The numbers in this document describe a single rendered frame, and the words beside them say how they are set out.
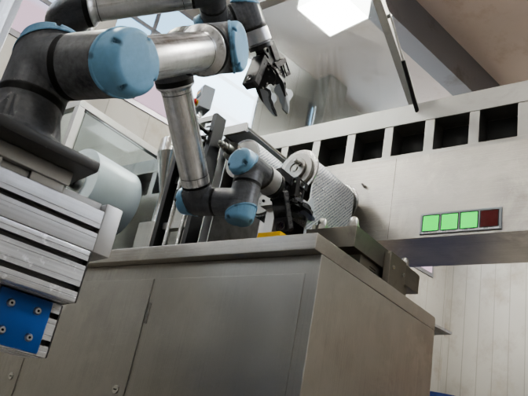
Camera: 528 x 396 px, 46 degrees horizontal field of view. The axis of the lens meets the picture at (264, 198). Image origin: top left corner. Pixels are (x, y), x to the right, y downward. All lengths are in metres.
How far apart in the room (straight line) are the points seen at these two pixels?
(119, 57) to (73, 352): 1.05
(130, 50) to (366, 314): 0.86
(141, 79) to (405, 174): 1.23
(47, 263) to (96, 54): 0.34
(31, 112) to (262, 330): 0.68
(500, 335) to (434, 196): 6.22
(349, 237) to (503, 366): 6.53
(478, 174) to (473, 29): 4.56
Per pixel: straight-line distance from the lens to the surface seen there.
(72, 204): 1.08
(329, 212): 1.92
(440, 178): 2.06
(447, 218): 1.98
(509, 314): 8.21
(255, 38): 1.81
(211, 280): 1.56
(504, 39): 6.64
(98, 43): 1.07
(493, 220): 1.92
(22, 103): 1.10
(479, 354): 8.26
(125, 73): 1.06
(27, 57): 1.15
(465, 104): 2.17
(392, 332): 1.67
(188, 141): 1.55
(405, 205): 2.06
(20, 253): 1.04
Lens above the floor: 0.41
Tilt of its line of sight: 23 degrees up
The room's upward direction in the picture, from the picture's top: 11 degrees clockwise
